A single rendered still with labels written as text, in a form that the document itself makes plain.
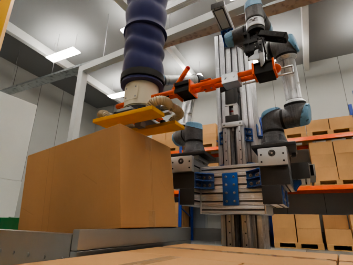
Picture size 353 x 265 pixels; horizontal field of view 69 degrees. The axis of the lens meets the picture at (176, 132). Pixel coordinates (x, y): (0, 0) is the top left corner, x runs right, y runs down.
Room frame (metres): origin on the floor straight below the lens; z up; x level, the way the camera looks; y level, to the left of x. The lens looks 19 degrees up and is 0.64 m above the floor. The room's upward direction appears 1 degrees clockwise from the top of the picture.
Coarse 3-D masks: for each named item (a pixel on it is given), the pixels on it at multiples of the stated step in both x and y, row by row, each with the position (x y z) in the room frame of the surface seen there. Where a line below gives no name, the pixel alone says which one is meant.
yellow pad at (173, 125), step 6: (162, 120) 1.21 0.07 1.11; (174, 120) 1.13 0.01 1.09; (150, 126) 1.20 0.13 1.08; (156, 126) 1.19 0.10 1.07; (162, 126) 1.17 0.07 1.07; (168, 126) 1.17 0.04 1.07; (174, 126) 1.17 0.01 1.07; (180, 126) 1.18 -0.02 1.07; (144, 132) 1.27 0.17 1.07; (150, 132) 1.27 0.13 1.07; (156, 132) 1.27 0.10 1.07; (162, 132) 1.27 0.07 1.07
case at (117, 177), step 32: (128, 128) 1.02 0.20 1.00; (32, 160) 1.25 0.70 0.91; (64, 160) 1.13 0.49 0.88; (96, 160) 1.03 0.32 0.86; (128, 160) 1.01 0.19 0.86; (160, 160) 1.22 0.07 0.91; (32, 192) 1.22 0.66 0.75; (64, 192) 1.11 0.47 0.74; (96, 192) 1.02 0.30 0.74; (128, 192) 1.00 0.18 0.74; (160, 192) 1.20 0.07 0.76; (32, 224) 1.20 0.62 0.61; (64, 224) 1.10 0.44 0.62; (96, 224) 1.01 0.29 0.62; (128, 224) 0.99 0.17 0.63; (160, 224) 1.17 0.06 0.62
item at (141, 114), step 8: (128, 112) 1.03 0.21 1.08; (136, 112) 1.01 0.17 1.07; (144, 112) 1.00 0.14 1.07; (152, 112) 1.00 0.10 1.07; (160, 112) 1.02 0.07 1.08; (96, 120) 1.12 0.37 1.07; (104, 120) 1.10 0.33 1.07; (112, 120) 1.10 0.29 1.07; (120, 120) 1.10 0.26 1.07; (128, 120) 1.10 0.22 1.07; (136, 120) 1.10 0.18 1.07; (144, 120) 1.10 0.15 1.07
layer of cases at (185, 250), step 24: (24, 264) 0.63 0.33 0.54; (48, 264) 0.63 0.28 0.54; (72, 264) 0.64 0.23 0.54; (96, 264) 0.65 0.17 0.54; (120, 264) 0.65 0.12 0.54; (144, 264) 0.66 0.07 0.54; (168, 264) 0.67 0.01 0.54; (192, 264) 0.67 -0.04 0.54; (216, 264) 0.68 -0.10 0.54; (240, 264) 0.70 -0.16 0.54; (264, 264) 0.70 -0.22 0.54; (288, 264) 0.70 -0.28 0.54; (312, 264) 0.71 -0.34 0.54; (336, 264) 0.74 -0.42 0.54
